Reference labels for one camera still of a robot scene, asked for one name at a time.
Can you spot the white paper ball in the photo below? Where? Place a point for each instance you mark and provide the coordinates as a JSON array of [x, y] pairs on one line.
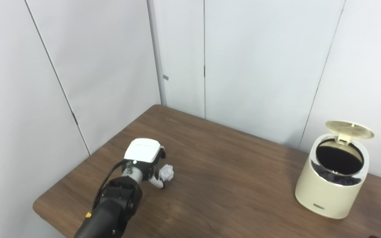
[[166, 172]]

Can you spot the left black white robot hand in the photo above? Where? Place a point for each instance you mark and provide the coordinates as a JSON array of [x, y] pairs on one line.
[[142, 150]]

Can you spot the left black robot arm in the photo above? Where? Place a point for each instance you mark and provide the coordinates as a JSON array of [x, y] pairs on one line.
[[114, 205]]

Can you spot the cream-colored round bin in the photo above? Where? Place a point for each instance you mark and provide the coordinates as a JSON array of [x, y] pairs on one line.
[[326, 195]]

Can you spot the cream round bin lid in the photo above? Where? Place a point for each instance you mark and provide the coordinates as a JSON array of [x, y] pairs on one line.
[[349, 129]]

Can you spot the black wall panel clip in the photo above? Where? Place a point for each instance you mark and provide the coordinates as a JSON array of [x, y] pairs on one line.
[[74, 118]]

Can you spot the black bin liner bag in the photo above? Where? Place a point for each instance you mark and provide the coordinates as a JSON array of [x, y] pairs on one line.
[[337, 160]]

